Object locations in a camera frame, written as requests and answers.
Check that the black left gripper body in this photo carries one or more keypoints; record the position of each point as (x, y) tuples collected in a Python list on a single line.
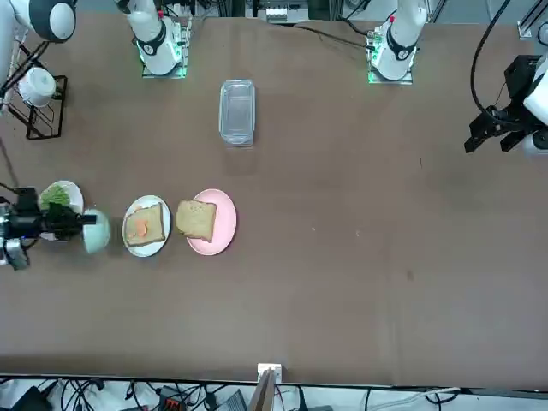
[(520, 79)]

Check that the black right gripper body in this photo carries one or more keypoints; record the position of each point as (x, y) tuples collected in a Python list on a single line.
[(25, 220)]

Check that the green lettuce leaf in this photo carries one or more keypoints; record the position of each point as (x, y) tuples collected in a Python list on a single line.
[(55, 197)]

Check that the green bowl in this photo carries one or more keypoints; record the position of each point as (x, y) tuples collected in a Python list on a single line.
[(96, 233)]

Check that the brown bread slice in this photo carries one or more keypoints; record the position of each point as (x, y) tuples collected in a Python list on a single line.
[(197, 220), (155, 222)]

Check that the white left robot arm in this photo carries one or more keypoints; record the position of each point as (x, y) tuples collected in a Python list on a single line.
[(400, 43)]

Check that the white round plate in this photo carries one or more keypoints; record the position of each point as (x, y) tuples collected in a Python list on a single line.
[(76, 194), (147, 251)]

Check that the pink round plate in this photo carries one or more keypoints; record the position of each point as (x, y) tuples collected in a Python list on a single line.
[(224, 222)]

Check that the white cup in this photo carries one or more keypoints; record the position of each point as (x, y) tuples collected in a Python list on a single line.
[(37, 87)]

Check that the clear plastic container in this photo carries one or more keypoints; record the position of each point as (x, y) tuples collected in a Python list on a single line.
[(237, 111)]

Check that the black device with red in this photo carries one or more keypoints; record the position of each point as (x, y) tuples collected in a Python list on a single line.
[(171, 402)]

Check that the white power strip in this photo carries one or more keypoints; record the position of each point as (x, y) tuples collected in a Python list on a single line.
[(276, 13)]

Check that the aluminium rail bracket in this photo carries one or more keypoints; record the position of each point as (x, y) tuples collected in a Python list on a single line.
[(526, 27)]

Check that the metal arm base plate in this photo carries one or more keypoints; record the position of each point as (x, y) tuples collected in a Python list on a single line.
[(185, 30), (406, 80)]

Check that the aluminium camera post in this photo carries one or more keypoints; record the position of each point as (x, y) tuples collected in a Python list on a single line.
[(269, 385)]

